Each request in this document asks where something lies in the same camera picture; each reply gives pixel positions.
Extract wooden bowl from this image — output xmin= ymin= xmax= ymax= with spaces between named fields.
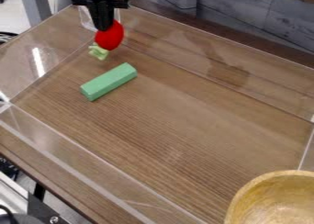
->
xmin=223 ymin=170 xmax=314 ymax=224

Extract red toy fruit green stem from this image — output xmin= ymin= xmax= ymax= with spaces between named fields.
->
xmin=87 ymin=19 xmax=126 ymax=62

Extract green rectangular block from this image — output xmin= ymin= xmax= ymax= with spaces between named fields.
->
xmin=80 ymin=62 xmax=138 ymax=101

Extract black equipment bottom left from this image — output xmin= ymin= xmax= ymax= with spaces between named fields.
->
xmin=0 ymin=192 xmax=61 ymax=224

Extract grey post top left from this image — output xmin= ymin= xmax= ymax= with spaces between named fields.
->
xmin=23 ymin=0 xmax=52 ymax=27

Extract clear acrylic tray enclosure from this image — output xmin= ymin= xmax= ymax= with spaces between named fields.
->
xmin=0 ymin=7 xmax=314 ymax=224

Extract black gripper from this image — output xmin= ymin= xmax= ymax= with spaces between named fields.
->
xmin=72 ymin=0 xmax=128 ymax=31

